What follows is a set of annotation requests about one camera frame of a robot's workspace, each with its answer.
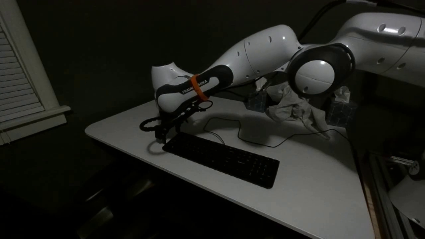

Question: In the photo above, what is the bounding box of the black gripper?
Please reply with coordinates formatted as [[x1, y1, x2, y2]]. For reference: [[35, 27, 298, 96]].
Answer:
[[156, 102, 203, 143]]

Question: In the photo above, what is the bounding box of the thin black keyboard cable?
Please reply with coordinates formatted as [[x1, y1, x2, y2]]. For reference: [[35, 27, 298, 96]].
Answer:
[[201, 115, 351, 150]]

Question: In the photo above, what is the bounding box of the orange strap on arm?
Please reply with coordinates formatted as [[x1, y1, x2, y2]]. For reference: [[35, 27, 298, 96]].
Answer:
[[190, 73, 210, 103]]

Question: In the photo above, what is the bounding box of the black computer keyboard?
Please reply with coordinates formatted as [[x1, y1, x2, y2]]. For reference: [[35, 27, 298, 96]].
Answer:
[[161, 130, 282, 189]]

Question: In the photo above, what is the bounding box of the green tissue box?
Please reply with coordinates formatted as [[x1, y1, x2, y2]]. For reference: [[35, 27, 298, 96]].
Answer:
[[328, 84, 358, 128]]

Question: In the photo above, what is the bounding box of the metal frame beside table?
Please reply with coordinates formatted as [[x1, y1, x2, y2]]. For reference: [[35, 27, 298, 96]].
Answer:
[[366, 150, 425, 239]]

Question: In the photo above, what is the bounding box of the crumpled white cloth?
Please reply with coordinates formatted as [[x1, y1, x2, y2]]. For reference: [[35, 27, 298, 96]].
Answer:
[[254, 76, 332, 134]]

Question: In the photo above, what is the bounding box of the white window blind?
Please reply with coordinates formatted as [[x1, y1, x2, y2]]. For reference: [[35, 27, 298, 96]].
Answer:
[[0, 25, 45, 124]]

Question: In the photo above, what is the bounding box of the white window frame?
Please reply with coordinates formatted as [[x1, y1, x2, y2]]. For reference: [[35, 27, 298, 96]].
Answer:
[[0, 0, 72, 147]]

